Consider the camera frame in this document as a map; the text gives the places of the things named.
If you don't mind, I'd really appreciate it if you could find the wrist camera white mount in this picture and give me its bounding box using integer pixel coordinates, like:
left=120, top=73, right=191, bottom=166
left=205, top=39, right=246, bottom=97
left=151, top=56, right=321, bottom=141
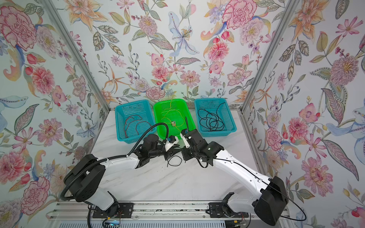
left=164, top=135, right=179, bottom=152
left=180, top=129, right=190, bottom=149

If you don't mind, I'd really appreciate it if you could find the teal basket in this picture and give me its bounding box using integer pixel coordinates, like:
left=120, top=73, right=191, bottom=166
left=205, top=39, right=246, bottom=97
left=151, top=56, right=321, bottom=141
left=194, top=98, right=237, bottom=137
left=115, top=100, right=156, bottom=144

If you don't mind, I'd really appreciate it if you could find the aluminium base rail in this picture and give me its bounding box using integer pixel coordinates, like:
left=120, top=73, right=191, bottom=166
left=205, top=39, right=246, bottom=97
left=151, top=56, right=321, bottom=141
left=46, top=200, right=258, bottom=221

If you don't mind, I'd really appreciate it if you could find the red cable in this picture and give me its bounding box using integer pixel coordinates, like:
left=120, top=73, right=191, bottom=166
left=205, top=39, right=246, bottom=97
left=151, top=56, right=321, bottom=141
left=124, top=114, right=153, bottom=136

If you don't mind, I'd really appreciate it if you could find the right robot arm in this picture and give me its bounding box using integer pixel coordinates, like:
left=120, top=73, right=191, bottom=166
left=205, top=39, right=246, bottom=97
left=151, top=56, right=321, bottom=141
left=180, top=129, right=289, bottom=226

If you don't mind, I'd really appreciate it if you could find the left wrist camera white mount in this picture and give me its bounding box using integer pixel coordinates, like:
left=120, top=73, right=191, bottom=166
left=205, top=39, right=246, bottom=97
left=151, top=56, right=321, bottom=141
left=164, top=135, right=179, bottom=152

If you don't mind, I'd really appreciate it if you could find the yellow cable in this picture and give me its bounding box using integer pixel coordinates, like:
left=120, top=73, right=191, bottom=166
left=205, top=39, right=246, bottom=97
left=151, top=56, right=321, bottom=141
left=159, top=99, right=186, bottom=133

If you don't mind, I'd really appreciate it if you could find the bright green basket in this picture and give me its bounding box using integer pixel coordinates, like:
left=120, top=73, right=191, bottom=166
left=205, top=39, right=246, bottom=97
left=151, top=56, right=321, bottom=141
left=153, top=99, right=196, bottom=139

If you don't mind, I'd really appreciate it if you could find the teal basket right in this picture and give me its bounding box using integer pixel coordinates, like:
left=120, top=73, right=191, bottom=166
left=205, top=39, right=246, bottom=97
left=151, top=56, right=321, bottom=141
left=194, top=98, right=237, bottom=137

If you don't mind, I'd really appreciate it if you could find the teal basket left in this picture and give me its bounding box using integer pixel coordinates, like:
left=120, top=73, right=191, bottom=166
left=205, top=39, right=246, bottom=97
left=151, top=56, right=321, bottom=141
left=115, top=100, right=156, bottom=144

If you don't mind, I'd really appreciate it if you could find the black cable pile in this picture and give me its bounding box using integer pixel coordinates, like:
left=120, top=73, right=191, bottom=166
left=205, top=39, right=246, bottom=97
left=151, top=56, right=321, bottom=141
left=166, top=153, right=183, bottom=168

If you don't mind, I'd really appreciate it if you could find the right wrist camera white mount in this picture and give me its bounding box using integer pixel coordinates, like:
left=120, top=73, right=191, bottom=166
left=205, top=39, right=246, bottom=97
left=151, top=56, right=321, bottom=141
left=180, top=129, right=190, bottom=149

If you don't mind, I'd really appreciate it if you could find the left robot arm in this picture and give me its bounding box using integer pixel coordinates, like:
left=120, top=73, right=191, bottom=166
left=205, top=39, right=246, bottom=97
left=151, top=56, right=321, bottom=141
left=60, top=134, right=179, bottom=216

